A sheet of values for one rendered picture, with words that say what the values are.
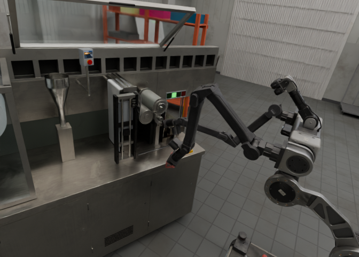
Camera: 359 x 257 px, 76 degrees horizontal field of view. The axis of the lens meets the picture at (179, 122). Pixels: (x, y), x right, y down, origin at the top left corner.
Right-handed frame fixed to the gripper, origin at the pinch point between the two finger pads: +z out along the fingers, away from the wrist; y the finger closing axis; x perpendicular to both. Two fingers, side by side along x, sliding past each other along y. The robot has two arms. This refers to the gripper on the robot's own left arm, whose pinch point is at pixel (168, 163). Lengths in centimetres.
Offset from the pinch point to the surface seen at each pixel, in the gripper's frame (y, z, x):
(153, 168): -6.2, 22.2, -3.4
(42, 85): -1, 21, -102
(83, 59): -4, -20, -83
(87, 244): 43, 80, -5
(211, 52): -133, -24, -27
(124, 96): -11, -12, -51
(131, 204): 10, 54, 3
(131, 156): -8.3, 30.2, -21.9
